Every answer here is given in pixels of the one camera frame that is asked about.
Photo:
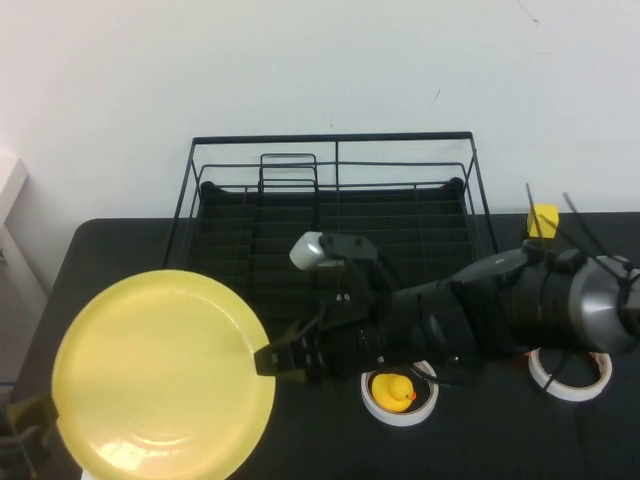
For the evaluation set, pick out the white cabinet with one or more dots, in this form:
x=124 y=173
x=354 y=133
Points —
x=12 y=210

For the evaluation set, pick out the yellow plate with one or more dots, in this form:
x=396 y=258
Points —
x=160 y=370

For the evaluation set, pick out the yellow cube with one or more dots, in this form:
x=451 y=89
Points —
x=547 y=215

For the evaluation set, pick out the black plastic drip tray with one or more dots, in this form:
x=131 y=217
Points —
x=440 y=200

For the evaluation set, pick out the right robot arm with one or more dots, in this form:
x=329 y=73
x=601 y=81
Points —
x=500 y=310

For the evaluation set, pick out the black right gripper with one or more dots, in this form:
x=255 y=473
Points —
x=350 y=345

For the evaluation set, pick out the white tape roll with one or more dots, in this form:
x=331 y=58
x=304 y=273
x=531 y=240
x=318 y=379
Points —
x=575 y=392
x=400 y=419

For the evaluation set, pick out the yellow rubber duck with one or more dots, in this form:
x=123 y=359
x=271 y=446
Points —
x=392 y=395

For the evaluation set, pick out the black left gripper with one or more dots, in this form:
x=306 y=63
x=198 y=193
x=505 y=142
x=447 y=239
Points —
x=20 y=457

